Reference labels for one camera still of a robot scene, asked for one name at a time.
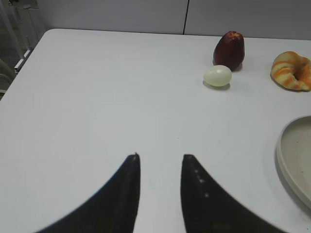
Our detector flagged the dark red wax apple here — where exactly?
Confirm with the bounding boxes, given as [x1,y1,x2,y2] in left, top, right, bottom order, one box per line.
[213,31,245,71]

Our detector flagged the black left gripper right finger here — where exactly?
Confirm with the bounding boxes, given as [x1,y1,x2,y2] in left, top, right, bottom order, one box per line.
[180,154,282,233]

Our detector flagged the white egg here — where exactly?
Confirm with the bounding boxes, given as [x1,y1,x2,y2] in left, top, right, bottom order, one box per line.
[203,65,232,87]

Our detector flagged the metal frame rail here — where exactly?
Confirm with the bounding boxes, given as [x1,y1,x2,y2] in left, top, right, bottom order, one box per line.
[14,50,32,74]

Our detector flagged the orange striped croissant bread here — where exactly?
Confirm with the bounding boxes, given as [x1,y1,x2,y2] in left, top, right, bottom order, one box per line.
[270,51,311,91]

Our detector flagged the beige round plate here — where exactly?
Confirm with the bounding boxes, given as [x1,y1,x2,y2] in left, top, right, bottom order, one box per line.
[276,116,311,208]

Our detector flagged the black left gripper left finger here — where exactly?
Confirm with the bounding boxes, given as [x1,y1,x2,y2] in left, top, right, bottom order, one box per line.
[41,153,140,233]

